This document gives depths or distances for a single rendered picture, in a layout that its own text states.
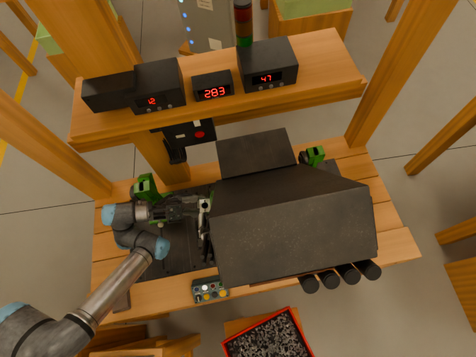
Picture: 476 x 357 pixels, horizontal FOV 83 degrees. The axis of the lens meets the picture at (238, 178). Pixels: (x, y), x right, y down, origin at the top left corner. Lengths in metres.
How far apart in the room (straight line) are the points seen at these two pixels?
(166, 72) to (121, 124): 0.20
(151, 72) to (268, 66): 0.34
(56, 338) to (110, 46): 0.75
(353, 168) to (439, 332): 1.38
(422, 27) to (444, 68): 2.61
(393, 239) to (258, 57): 1.00
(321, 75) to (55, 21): 0.71
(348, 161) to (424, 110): 1.77
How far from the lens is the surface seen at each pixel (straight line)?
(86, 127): 0.94
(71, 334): 0.88
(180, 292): 1.31
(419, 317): 2.43
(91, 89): 0.89
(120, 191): 1.58
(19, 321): 0.94
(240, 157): 1.07
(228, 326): 1.37
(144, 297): 1.36
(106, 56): 0.87
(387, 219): 1.48
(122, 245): 1.11
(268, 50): 0.87
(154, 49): 3.75
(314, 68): 0.94
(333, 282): 0.68
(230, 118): 1.21
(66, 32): 0.84
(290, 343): 1.29
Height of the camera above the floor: 2.16
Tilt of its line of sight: 64 degrees down
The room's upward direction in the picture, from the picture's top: 9 degrees counter-clockwise
